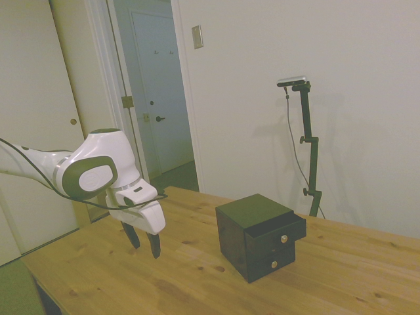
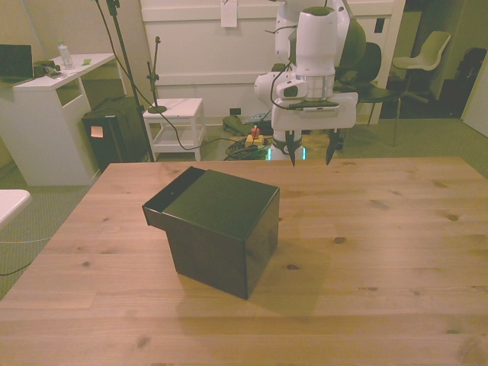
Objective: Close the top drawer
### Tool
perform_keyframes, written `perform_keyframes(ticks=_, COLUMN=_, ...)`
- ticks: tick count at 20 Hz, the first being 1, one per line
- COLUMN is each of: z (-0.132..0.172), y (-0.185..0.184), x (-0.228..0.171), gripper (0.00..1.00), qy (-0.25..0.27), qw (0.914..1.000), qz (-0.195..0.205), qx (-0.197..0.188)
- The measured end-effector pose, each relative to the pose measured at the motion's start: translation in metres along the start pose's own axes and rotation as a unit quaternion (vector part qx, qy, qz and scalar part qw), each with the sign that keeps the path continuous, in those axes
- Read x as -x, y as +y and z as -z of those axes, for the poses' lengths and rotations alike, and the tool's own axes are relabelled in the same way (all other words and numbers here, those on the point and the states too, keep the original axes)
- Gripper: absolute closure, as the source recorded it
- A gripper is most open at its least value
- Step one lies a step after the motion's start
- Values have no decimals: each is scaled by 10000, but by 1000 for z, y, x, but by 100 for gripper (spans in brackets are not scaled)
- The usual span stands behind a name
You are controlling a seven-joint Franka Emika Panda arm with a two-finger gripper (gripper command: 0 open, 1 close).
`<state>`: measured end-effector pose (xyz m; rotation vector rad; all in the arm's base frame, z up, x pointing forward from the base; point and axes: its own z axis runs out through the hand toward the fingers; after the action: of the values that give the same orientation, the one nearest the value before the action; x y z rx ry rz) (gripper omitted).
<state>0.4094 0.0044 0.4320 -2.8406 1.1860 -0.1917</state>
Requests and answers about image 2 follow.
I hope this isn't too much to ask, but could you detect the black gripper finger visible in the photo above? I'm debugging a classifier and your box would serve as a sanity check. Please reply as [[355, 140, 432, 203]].
[[324, 128, 342, 166], [285, 129, 303, 169]]

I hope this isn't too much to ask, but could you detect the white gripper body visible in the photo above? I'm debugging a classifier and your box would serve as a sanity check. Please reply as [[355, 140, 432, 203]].
[[271, 91, 359, 133]]

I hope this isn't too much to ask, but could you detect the black open-top drawer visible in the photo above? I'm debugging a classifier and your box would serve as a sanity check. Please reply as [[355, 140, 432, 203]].
[[142, 165, 209, 230]]

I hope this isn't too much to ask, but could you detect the black drawer cabinet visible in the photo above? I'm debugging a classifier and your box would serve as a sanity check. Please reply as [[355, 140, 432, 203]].
[[162, 169, 281, 301]]

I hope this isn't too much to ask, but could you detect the red emergency stop button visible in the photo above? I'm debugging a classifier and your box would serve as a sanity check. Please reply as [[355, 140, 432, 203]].
[[246, 124, 265, 148]]

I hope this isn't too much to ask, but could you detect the green bag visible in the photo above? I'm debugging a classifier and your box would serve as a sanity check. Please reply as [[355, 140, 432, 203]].
[[222, 114, 274, 137]]

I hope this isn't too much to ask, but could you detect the black chair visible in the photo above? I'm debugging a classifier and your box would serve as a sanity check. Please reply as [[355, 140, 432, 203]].
[[335, 40, 407, 148]]

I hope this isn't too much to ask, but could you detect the white side table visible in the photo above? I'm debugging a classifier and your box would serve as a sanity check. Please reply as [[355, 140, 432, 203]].
[[142, 98, 209, 162]]

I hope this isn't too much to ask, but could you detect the white shell chair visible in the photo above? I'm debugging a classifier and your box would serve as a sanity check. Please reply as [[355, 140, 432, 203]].
[[391, 30, 452, 104]]

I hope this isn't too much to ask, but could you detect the white paper tag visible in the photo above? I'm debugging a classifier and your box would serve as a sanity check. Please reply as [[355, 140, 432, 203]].
[[220, 0, 239, 28]]

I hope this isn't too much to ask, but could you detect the small black round-base stand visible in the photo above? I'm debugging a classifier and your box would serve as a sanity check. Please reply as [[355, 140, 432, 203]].
[[146, 36, 169, 114]]

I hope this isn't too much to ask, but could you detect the black bag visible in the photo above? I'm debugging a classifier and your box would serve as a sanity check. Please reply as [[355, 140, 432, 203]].
[[454, 47, 488, 93]]

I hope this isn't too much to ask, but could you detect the black computer case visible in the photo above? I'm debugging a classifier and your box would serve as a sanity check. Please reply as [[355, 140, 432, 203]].
[[81, 96, 152, 173]]

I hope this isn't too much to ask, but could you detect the tall black tripod stand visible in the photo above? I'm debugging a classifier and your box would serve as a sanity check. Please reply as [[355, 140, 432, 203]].
[[95, 0, 156, 163]]

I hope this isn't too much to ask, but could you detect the clear water bottle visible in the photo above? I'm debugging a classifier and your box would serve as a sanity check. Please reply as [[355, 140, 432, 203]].
[[56, 40, 75, 71]]

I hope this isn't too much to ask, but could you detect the white desk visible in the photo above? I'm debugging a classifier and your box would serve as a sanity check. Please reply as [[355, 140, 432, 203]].
[[0, 53, 127, 188]]

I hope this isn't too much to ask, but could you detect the dark tool on desk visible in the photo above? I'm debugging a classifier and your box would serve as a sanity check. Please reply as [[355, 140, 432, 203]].
[[33, 59, 63, 78]]

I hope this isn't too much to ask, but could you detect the white rounded tabletop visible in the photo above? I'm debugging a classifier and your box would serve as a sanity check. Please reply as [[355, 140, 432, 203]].
[[0, 188, 32, 232]]

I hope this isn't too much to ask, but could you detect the black laptop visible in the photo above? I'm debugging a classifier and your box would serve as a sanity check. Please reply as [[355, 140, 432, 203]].
[[0, 44, 34, 83]]

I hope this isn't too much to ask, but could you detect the black floor cable bundle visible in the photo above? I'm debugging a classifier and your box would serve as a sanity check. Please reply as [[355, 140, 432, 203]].
[[222, 136, 274, 162]]

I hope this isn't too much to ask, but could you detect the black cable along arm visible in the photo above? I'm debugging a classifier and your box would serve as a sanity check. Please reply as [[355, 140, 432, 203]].
[[268, 21, 303, 112]]

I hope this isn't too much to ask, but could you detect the thin white floor cable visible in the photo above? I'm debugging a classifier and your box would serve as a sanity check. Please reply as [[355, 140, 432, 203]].
[[0, 236, 53, 246]]

